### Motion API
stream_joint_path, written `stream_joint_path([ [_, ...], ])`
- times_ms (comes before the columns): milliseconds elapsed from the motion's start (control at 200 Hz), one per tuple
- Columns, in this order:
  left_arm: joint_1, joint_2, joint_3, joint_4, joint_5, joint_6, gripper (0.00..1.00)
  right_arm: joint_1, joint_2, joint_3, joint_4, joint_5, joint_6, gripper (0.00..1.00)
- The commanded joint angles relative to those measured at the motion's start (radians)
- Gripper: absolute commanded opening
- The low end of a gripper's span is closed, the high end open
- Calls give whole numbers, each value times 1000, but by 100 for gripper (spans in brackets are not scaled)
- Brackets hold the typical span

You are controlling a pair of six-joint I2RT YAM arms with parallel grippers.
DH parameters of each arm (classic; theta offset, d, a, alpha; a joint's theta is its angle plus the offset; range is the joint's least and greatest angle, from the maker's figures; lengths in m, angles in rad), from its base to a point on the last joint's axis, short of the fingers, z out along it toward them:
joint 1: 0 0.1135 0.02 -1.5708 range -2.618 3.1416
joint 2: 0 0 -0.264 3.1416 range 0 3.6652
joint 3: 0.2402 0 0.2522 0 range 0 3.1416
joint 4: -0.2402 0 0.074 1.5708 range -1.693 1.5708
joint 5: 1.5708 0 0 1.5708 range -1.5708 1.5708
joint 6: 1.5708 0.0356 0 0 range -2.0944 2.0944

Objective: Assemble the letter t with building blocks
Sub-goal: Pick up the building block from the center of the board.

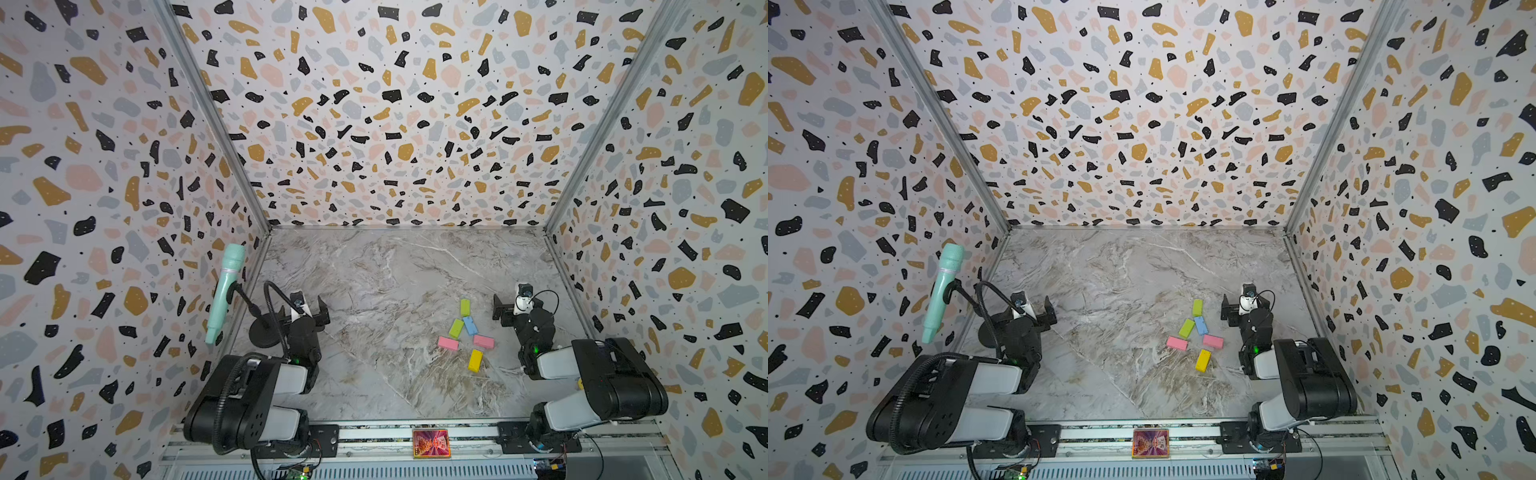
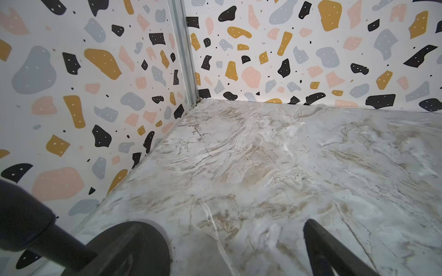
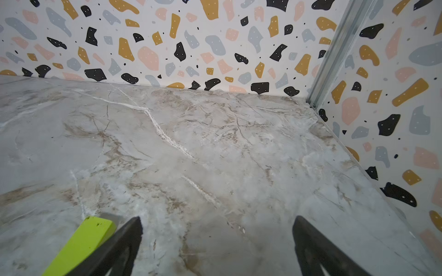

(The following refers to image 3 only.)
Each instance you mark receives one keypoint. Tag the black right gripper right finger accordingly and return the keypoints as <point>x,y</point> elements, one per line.
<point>316,254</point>

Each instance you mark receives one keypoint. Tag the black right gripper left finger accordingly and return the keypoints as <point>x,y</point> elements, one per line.
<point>116,256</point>

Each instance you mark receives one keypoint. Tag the metal corner profile right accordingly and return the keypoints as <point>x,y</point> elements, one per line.
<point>353,17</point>

